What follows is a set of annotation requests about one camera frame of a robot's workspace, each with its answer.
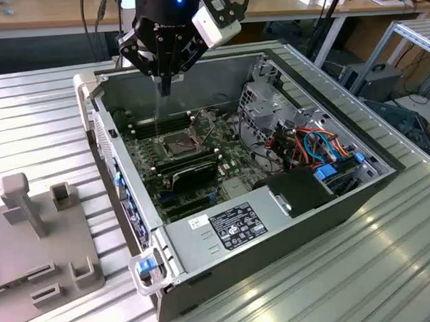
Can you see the dark blue crate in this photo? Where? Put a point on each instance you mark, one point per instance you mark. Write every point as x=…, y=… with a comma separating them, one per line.
x=395, y=121

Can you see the wooden desk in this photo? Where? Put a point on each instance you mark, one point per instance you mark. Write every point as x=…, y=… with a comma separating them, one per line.
x=358, y=8

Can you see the black fan shroud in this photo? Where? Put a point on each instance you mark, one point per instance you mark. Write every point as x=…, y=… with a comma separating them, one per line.
x=295, y=193

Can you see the grey PC case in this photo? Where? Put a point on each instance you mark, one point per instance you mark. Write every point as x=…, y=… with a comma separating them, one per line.
x=258, y=253

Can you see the grey parts rack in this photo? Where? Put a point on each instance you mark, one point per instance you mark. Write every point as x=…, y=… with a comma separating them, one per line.
x=44, y=254

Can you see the blue expansion slot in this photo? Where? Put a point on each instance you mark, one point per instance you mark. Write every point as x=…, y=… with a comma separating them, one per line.
x=166, y=196

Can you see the CPU socket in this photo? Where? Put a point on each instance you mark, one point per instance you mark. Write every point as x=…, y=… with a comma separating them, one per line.
x=180, y=145

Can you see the black expansion slot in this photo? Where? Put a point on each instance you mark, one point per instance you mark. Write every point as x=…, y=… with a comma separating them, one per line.
x=188, y=204
x=184, y=213

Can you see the RAM slot white latches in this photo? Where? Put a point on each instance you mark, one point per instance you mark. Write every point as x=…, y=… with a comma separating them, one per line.
x=186, y=158
x=142, y=123
x=142, y=130

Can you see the blue disk carrier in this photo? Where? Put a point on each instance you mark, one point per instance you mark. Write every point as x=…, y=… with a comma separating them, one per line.
x=326, y=172

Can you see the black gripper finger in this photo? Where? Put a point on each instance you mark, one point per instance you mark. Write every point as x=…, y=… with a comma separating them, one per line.
x=192, y=49
x=135, y=50

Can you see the aluminium profile frame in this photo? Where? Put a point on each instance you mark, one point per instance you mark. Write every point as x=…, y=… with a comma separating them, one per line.
x=420, y=34

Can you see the metal drive cage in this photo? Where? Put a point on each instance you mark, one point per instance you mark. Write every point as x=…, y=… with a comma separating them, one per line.
x=266, y=109

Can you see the black graphics card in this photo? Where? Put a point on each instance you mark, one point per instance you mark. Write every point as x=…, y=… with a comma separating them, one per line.
x=196, y=176

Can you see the blue case latch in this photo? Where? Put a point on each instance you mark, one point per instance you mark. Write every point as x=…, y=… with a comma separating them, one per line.
x=146, y=267

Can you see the white desk leg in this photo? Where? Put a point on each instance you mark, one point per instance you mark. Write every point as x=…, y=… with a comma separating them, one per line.
x=333, y=38

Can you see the silver power supply unit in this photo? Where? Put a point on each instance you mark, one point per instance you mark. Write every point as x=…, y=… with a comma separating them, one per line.
x=194, y=247

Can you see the silver chipset heatsink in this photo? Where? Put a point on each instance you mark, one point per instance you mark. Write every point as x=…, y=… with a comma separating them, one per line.
x=234, y=187

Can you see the green RAM stick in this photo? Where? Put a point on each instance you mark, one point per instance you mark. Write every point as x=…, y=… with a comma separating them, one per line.
x=6, y=287

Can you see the small blue drive latch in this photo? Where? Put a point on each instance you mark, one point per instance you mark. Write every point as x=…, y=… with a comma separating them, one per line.
x=360, y=157

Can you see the green motherboard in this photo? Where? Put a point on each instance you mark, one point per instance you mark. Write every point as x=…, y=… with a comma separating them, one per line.
x=232, y=156

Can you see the black chair base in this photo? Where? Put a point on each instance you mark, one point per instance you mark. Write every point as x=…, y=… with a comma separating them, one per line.
x=284, y=27

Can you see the black stand pole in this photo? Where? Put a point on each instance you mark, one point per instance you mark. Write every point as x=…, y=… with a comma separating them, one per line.
x=331, y=9

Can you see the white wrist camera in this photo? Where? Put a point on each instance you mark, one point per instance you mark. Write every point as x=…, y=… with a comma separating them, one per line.
x=213, y=29

